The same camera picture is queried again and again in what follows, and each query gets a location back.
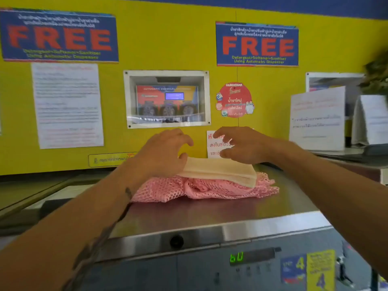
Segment person's right hand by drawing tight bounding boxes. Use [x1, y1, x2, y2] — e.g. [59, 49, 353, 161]
[213, 126, 273, 166]

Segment person's left hand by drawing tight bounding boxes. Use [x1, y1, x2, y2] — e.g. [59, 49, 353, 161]
[133, 128, 194, 183]

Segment pink mesh bag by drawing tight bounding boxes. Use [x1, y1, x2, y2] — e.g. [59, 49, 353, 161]
[130, 171, 280, 204]

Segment person's left forearm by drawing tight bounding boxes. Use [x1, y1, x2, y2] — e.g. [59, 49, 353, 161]
[0, 162, 145, 291]

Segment person's right forearm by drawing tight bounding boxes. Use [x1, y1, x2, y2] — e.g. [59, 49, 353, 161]
[266, 138, 388, 281]

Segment white red-lettered sign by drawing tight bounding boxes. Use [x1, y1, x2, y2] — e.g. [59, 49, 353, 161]
[207, 130, 234, 159]

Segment round red sticker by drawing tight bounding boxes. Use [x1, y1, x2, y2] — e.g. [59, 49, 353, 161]
[215, 82, 255, 118]

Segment yellow warning label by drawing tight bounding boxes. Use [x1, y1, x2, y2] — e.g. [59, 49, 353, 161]
[88, 152, 137, 168]

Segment orange chemical dispenser unit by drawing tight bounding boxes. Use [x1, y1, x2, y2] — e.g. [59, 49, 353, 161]
[135, 84, 200, 123]

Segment large standing white paper sign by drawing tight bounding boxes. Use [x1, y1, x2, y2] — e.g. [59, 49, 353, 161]
[289, 86, 346, 152]

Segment white-framed dispenser window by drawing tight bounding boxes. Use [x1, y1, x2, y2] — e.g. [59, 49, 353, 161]
[305, 72, 365, 118]
[123, 70, 212, 129]

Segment black round lock knob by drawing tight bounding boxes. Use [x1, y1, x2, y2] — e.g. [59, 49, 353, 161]
[169, 234, 185, 251]

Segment white printed paper notice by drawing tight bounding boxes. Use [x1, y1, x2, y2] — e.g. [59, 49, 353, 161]
[31, 62, 105, 150]

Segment green digit display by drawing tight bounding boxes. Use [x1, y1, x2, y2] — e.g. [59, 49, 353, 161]
[228, 247, 283, 267]

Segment small standing white paper sign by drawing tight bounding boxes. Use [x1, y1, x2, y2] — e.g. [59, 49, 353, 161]
[351, 95, 388, 146]

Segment blue number sticker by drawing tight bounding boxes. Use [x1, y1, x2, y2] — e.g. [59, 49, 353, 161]
[280, 254, 308, 285]

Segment yellow number sticker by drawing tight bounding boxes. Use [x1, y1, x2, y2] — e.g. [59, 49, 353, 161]
[306, 249, 337, 291]

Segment green potted plant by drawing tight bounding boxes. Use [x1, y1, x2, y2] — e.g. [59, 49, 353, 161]
[359, 50, 388, 96]

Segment metal machine key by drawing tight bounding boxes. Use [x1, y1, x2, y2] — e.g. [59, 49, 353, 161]
[335, 240, 356, 289]

